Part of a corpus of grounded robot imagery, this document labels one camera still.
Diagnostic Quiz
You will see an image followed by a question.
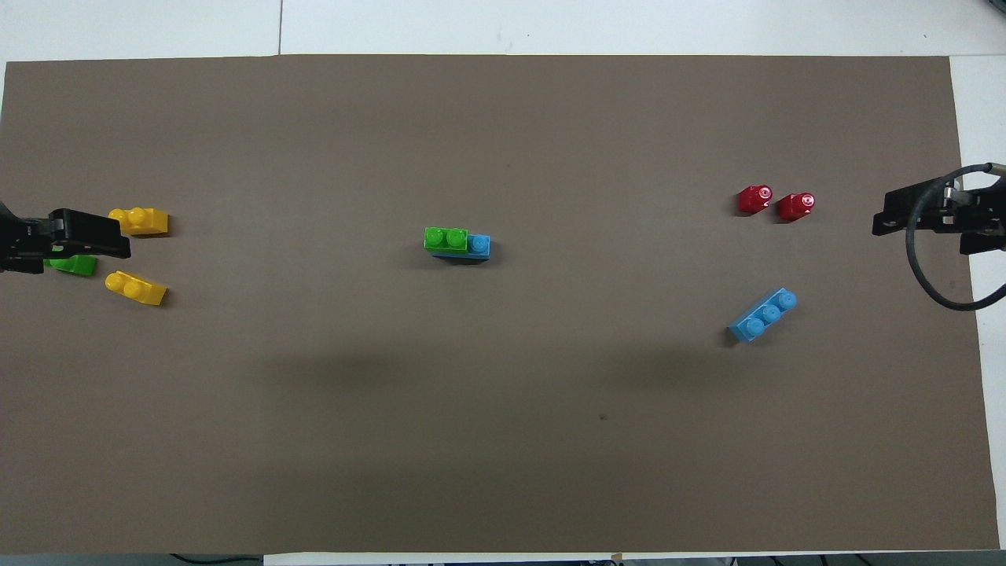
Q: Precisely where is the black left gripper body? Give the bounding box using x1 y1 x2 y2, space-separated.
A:
0 201 56 275

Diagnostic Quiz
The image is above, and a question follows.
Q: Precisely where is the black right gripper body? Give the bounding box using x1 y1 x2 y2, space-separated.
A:
945 174 1006 257

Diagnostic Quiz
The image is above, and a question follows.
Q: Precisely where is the green two-stud block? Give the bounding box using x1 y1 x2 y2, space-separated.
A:
45 253 98 277
424 226 470 254

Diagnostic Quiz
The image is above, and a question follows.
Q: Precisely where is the blue three-stud block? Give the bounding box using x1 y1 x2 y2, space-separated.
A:
728 289 798 344
431 233 491 261

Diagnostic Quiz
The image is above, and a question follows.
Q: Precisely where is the yellow two-stud block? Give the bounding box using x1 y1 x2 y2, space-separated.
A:
108 207 170 237
105 270 168 307

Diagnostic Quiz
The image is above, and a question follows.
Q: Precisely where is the brown table mat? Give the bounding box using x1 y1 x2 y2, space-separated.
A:
0 53 1000 556

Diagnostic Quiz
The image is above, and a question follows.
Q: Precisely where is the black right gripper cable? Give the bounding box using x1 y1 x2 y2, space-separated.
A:
905 162 1006 312

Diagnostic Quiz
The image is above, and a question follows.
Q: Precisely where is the black floor cable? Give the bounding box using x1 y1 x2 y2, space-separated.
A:
169 553 265 565

